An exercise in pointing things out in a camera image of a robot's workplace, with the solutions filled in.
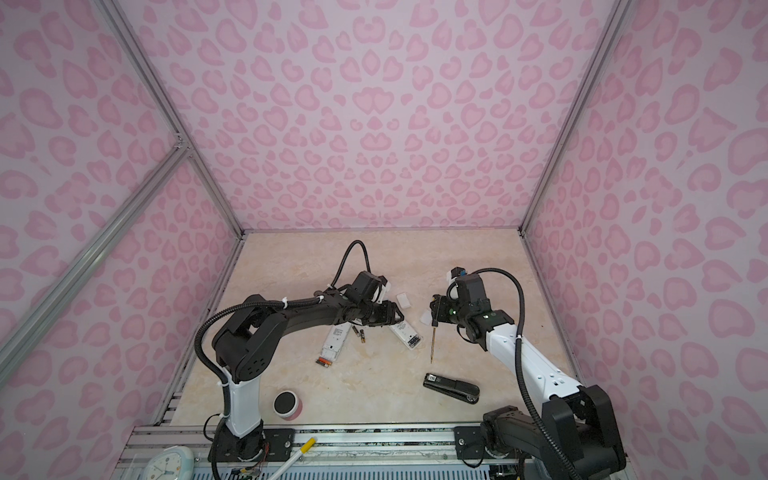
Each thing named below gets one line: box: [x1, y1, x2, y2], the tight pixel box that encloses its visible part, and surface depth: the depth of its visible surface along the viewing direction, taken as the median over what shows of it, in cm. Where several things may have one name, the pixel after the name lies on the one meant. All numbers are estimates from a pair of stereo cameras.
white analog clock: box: [143, 446, 195, 480], surface depth 70 cm
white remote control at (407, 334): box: [388, 320, 424, 351], surface depth 92 cm
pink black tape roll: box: [272, 390, 303, 421], surface depth 77 cm
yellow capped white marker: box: [268, 437, 317, 480], surface depth 72 cm
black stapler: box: [423, 373, 481, 404], surface depth 82 cm
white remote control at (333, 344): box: [316, 322, 352, 368], surface depth 91 cm
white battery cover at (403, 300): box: [396, 293, 411, 310], surface depth 102 cm
